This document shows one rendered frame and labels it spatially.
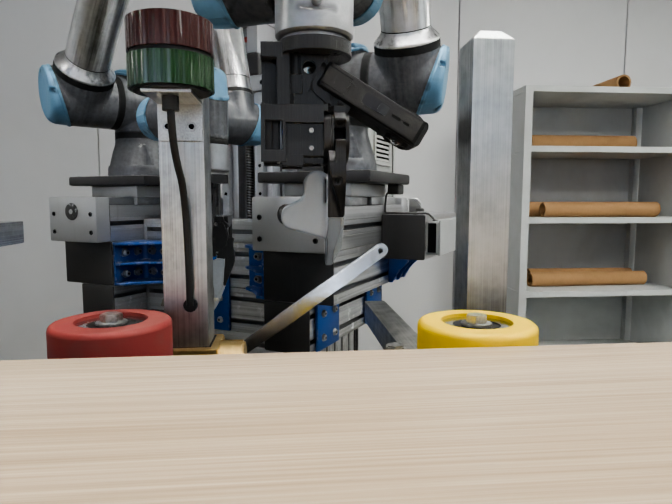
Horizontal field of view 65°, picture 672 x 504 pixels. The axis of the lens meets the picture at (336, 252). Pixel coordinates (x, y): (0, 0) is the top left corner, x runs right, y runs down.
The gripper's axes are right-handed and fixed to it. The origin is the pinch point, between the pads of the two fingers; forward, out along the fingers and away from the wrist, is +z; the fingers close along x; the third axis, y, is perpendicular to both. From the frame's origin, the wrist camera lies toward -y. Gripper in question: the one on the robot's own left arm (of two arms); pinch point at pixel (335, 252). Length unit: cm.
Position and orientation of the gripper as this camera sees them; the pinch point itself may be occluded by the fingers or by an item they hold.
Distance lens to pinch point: 53.1
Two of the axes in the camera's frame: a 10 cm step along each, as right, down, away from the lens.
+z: 0.0, 9.9, 1.0
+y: -10.0, 0.1, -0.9
